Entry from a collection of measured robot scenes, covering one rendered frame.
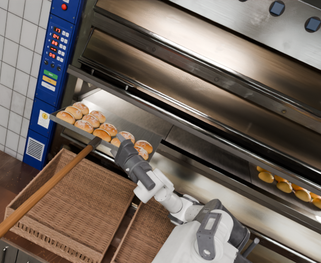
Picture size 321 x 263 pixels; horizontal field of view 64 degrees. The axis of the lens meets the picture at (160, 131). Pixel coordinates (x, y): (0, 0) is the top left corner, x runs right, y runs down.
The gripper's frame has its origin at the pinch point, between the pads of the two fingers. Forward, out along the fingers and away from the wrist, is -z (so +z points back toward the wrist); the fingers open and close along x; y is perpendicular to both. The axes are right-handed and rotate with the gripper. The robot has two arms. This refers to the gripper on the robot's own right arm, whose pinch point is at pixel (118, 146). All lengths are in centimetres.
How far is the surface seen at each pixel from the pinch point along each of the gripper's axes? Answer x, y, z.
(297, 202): -14, -103, 56
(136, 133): -13.5, -33.7, -24.2
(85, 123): -8.6, -1.9, -29.7
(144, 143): -8.7, -25.9, -9.3
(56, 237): -62, 11, -7
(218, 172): -15, -66, 18
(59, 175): -10.4, 22.6, -0.4
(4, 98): -36, 13, -101
